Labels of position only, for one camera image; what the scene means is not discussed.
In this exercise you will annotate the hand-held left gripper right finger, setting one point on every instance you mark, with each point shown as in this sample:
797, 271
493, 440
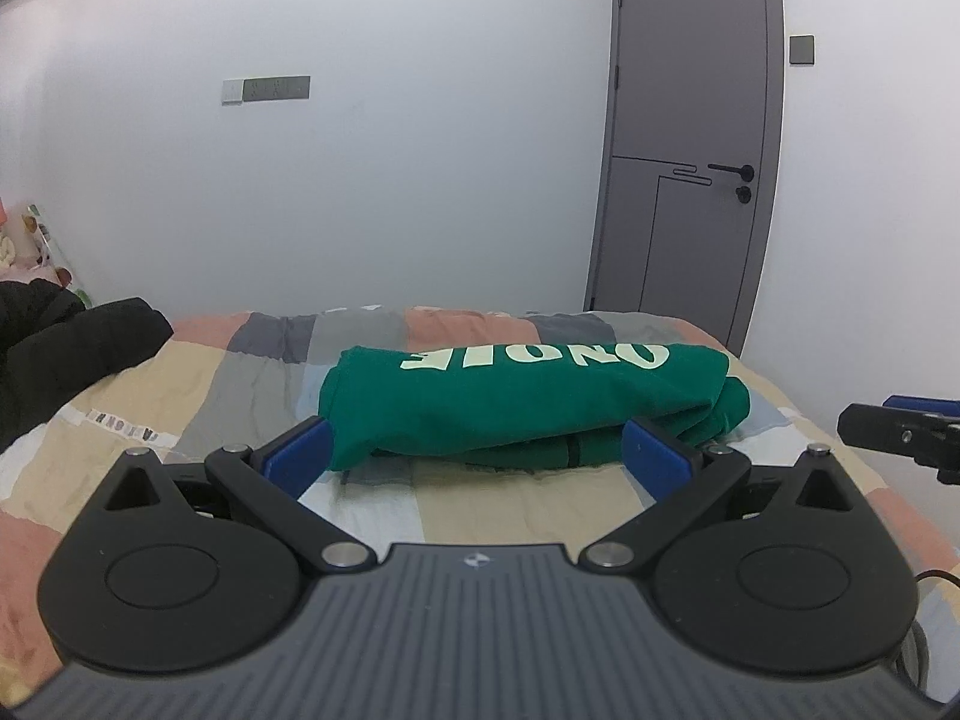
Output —
656, 457

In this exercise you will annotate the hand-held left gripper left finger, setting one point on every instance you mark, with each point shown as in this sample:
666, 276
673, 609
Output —
304, 454

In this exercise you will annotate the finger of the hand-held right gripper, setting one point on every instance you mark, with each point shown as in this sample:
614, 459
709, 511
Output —
892, 431
904, 403

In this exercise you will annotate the green sweatshirt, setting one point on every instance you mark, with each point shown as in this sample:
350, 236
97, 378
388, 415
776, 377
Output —
525, 405

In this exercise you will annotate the patchwork bed quilt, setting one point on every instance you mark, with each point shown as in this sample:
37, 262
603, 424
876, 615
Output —
225, 382

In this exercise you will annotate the black padded jacket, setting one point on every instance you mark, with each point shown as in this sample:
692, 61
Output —
67, 352

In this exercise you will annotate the cream cloth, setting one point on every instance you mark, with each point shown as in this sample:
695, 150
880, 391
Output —
9, 247

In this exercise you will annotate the grey door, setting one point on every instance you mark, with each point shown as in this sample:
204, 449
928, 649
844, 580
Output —
690, 90

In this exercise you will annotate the dark grey wall socket panel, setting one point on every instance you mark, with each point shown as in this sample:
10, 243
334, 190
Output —
277, 88

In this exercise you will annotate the dark grey door switch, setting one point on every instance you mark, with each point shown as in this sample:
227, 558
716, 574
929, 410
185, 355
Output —
802, 49

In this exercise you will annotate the light grey wall switch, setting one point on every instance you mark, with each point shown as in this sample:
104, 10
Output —
232, 91

